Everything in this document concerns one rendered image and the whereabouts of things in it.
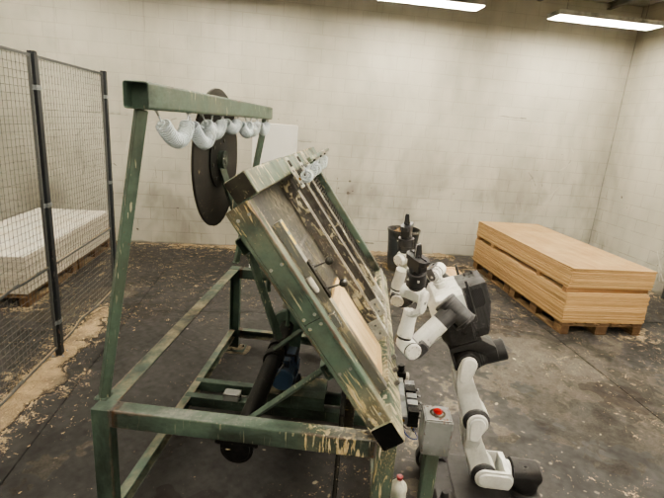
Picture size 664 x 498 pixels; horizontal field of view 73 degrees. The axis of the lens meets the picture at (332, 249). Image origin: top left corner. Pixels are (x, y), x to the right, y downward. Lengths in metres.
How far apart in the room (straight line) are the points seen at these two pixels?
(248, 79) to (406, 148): 2.74
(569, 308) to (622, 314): 0.66
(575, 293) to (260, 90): 5.21
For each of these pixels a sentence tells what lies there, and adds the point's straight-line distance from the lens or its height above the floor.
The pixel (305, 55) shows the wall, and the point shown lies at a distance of 7.56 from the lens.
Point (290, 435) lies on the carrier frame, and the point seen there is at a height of 0.77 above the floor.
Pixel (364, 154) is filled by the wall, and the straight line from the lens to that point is 7.63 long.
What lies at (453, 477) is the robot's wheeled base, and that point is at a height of 0.17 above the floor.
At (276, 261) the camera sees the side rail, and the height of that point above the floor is 1.56.
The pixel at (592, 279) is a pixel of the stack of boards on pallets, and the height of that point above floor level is 0.67.
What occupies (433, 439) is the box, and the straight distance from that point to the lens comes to 2.13.
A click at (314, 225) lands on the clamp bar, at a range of 2.54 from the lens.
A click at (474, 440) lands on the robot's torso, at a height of 0.53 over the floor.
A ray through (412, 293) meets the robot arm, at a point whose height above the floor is 1.40.
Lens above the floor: 2.10
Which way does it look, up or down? 15 degrees down
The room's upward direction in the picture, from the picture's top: 4 degrees clockwise
